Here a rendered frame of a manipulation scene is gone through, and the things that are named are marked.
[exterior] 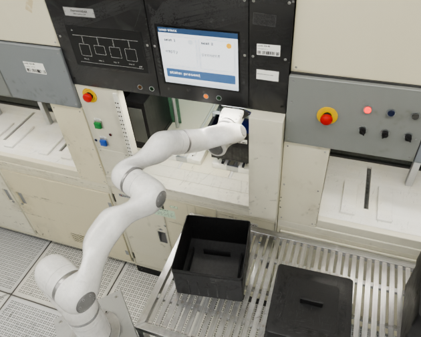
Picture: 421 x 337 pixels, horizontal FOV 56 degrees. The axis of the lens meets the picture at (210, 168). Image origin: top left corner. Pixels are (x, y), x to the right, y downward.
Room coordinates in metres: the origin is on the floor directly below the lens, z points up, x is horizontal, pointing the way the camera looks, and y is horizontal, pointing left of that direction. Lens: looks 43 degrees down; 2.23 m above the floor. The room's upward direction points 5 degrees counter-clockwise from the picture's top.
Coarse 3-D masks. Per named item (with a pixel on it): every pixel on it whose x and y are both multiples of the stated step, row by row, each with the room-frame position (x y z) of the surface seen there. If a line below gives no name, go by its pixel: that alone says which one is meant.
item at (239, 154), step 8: (216, 112) 1.54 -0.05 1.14; (216, 120) 1.54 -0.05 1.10; (248, 136) 1.39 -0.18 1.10; (232, 144) 1.41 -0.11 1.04; (240, 144) 1.40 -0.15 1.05; (248, 144) 1.39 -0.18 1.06; (232, 152) 1.42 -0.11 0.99; (240, 152) 1.40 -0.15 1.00; (248, 152) 1.39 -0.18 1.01; (224, 160) 1.45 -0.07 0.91; (240, 160) 1.40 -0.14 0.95; (248, 160) 1.39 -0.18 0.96
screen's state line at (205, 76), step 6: (168, 72) 1.29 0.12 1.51; (174, 72) 1.28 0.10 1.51; (180, 72) 1.28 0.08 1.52; (186, 72) 1.27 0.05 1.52; (192, 72) 1.26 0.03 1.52; (198, 72) 1.25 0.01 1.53; (204, 72) 1.24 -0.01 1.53; (192, 78) 1.26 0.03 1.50; (198, 78) 1.25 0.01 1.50; (204, 78) 1.24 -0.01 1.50; (210, 78) 1.23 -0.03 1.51; (216, 78) 1.22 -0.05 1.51; (222, 78) 1.22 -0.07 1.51; (228, 78) 1.21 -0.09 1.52; (234, 78) 1.20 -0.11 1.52
